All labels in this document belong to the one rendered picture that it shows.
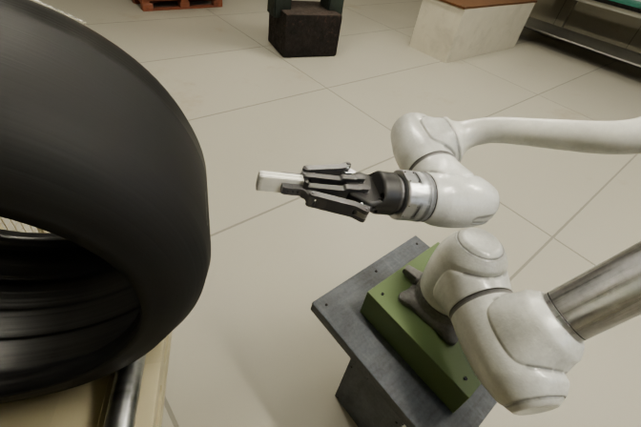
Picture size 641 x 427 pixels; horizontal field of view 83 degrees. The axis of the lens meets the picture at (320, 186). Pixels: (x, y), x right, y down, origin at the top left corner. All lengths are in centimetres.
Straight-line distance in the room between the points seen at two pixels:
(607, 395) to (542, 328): 151
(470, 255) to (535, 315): 17
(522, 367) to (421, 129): 49
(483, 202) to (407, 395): 58
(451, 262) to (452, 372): 28
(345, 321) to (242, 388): 72
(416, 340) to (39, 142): 89
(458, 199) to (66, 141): 55
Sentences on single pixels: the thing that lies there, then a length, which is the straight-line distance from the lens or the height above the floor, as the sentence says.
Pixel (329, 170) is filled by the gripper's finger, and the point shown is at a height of 123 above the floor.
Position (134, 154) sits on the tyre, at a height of 136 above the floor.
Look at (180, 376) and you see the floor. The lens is 175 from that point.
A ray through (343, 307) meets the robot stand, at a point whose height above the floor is 65.
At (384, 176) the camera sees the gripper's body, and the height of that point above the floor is 125.
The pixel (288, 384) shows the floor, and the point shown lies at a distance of 172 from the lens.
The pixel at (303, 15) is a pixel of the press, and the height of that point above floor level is 47.
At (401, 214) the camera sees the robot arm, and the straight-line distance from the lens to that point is 63.
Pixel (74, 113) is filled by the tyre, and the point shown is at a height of 140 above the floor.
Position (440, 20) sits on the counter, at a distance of 538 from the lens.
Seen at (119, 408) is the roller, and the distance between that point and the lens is 75.
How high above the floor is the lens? 160
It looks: 40 degrees down
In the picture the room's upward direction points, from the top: 10 degrees clockwise
